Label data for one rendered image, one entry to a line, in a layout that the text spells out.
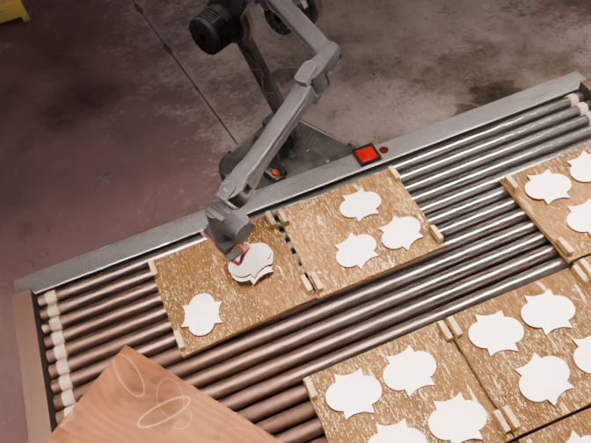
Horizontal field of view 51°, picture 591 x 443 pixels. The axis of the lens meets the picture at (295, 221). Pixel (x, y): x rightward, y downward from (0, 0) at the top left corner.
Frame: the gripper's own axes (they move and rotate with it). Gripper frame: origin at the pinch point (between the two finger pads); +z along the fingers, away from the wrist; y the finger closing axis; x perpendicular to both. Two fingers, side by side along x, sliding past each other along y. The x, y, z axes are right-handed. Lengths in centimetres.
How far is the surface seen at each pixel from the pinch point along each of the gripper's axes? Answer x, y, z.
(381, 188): -54, -7, 12
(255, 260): -6.6, -2.0, 8.8
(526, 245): -69, -53, 13
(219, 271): 2.2, 5.5, 13.0
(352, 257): -28.5, -20.3, 11.2
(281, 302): -4.0, -16.3, 12.8
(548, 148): -106, -34, 13
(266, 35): -158, 192, 104
